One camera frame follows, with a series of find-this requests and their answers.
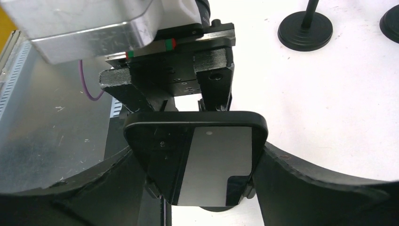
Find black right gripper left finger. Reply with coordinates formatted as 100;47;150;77
0;147;145;226

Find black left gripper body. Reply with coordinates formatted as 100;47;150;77
106;19;236;97

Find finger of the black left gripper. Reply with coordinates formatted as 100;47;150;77
99;68;175;113
193;47;234;111

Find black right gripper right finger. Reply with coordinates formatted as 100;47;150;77
253;143;399;226

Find black phone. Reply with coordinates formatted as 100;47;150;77
123;111;268;207

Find black round-base phone stand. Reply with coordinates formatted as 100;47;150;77
277;0;333;52

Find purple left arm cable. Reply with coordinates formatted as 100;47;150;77
78;59;105;102

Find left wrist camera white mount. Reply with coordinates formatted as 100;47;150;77
0;0;210;64

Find front aluminium frame rail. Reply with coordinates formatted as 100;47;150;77
0;30;32;116

